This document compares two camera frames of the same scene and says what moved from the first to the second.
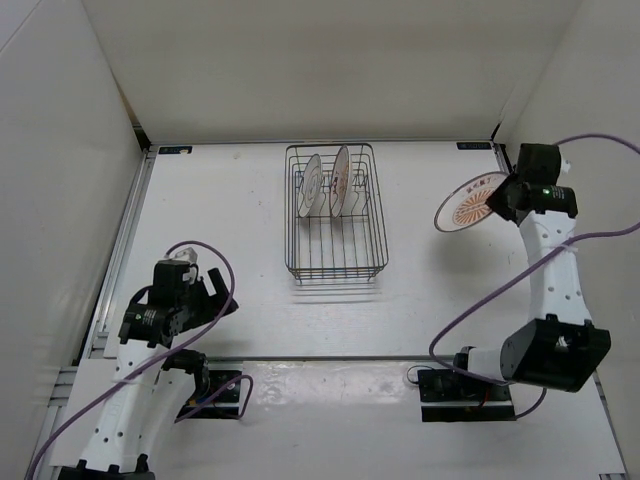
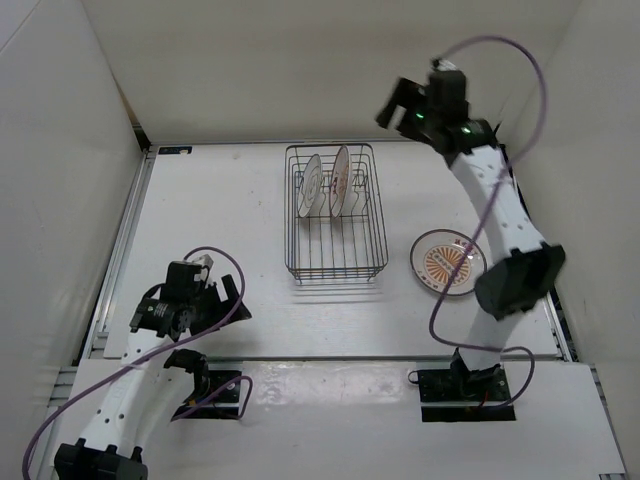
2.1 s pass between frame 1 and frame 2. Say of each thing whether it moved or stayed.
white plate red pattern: stayed
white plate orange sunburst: moved
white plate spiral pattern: stayed
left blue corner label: stayed
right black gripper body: moved
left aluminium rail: stayed
